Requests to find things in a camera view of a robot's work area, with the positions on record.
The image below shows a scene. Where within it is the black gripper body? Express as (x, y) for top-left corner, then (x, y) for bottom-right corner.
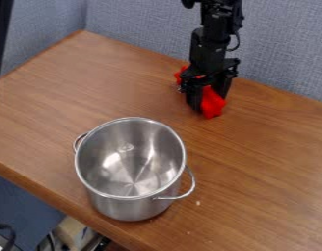
(179, 27), (239, 81)

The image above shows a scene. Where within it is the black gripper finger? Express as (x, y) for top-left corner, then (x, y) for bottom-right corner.
(180, 78), (207, 112)
(212, 75), (232, 98)

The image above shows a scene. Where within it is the red plastic block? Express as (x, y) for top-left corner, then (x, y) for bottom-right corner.
(173, 66), (226, 119)

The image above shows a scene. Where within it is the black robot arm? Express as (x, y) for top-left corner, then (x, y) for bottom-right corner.
(177, 0), (243, 118)

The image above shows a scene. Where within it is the stainless steel pot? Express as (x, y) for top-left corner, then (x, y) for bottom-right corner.
(73, 117), (193, 222)

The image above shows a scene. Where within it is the beige box under table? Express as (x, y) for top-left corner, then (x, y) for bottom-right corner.
(53, 217), (98, 251)

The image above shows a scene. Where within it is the black cable under table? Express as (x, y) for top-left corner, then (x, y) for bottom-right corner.
(0, 223), (17, 251)

